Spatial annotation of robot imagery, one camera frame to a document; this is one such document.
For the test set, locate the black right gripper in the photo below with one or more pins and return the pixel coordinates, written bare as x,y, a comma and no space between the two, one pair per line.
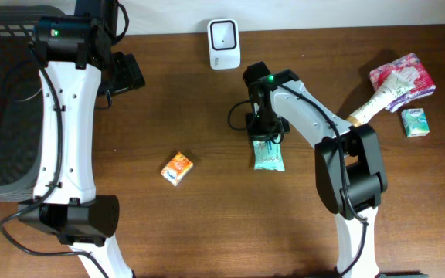
259,133

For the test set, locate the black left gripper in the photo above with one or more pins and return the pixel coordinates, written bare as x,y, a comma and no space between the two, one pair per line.
130,75

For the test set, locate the teal wet wipes pack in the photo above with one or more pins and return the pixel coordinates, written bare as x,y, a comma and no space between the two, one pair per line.
268,156

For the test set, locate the orange tissue pack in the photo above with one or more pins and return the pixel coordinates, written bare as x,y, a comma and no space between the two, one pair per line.
176,169

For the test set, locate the white conditioner tube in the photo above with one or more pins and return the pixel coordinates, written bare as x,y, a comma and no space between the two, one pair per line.
394,86

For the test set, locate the teal Kleenex tissue pack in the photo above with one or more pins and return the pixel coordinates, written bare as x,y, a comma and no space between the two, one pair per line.
415,122

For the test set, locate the red purple tissue pack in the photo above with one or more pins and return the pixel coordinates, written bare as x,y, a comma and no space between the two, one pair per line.
424,84

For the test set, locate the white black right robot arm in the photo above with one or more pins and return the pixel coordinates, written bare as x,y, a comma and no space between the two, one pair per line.
350,175

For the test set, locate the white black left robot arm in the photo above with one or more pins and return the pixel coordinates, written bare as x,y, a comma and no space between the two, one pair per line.
76,65

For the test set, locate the white barcode scanner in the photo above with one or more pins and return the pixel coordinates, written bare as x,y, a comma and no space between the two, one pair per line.
224,46

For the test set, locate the grey plastic mesh basket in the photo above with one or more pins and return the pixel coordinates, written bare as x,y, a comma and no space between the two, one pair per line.
20,101

